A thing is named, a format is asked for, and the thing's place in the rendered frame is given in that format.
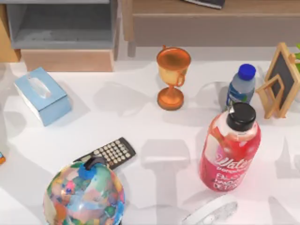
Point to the dark book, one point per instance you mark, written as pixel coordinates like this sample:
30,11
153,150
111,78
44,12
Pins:
206,2

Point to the black calculator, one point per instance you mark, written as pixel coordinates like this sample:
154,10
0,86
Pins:
112,151

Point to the wooden framed blackboard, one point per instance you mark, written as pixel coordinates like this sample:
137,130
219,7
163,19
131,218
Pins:
280,77

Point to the wooden shelf unit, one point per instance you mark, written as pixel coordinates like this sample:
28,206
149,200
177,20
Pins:
211,25

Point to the red bottle with black cap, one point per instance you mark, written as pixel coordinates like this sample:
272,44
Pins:
228,152

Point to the white rounded object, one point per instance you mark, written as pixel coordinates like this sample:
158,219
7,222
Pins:
211,212

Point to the wooden cupboard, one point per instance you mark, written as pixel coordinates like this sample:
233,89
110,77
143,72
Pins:
5,37

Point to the orange and blue object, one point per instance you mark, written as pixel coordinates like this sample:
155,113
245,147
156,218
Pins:
2,158

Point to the colourful globe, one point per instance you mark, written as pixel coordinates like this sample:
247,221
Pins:
84,194

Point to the pale wooden drawer front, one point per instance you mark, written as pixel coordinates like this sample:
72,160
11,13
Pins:
68,59

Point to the bronze trophy cup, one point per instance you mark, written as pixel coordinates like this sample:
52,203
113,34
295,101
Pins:
173,70

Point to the light blue tissue box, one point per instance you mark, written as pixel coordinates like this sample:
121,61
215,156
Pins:
50,103

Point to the clear bottle with blue cap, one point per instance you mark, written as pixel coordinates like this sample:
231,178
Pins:
242,86

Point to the green plant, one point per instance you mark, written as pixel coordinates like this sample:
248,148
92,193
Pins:
297,55

